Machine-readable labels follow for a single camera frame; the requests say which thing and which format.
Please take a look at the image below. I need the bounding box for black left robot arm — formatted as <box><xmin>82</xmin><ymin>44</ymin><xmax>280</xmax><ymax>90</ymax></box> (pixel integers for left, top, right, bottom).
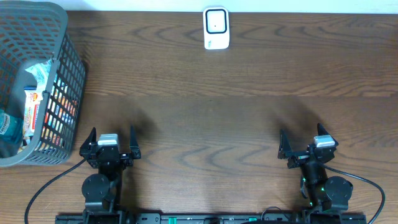
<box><xmin>79</xmin><ymin>127</ymin><xmax>141</xmax><ymax>224</ymax></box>

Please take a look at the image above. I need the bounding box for yellow snack bag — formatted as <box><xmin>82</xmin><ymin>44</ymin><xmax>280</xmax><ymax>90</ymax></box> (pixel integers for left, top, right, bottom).
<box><xmin>22</xmin><ymin>87</ymin><xmax>43</xmax><ymax>141</ymax></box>

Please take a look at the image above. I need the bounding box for pale green wipes pack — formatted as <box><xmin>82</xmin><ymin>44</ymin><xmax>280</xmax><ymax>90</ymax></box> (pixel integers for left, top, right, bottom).
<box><xmin>26</xmin><ymin>60</ymin><xmax>52</xmax><ymax>92</ymax></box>

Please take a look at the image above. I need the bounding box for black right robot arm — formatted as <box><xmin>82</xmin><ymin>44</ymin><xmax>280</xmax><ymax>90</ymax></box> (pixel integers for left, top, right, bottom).
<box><xmin>277</xmin><ymin>124</ymin><xmax>353</xmax><ymax>223</ymax></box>

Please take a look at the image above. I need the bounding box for white barcode scanner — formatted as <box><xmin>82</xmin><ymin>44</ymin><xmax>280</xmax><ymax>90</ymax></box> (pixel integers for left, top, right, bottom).
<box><xmin>203</xmin><ymin>7</ymin><xmax>230</xmax><ymax>50</ymax></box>

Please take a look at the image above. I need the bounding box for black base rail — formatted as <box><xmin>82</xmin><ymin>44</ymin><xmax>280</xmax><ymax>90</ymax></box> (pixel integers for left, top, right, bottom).
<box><xmin>55</xmin><ymin>212</ymin><xmax>368</xmax><ymax>224</ymax></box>

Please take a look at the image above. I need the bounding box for teal mouthwash bottle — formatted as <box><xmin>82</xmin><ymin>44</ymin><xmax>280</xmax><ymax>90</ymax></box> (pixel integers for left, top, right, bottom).
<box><xmin>1</xmin><ymin>110</ymin><xmax>23</xmax><ymax>144</ymax></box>

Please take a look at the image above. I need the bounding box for grey plastic mesh basket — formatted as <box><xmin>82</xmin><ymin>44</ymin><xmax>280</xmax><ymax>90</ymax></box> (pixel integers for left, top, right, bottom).
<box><xmin>1</xmin><ymin>1</ymin><xmax>86</xmax><ymax>167</ymax></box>

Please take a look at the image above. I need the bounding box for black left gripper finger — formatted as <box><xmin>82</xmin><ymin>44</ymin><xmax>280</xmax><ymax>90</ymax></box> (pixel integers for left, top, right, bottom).
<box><xmin>80</xmin><ymin>127</ymin><xmax>96</xmax><ymax>149</ymax></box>
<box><xmin>129</xmin><ymin>126</ymin><xmax>139</xmax><ymax>152</ymax></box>

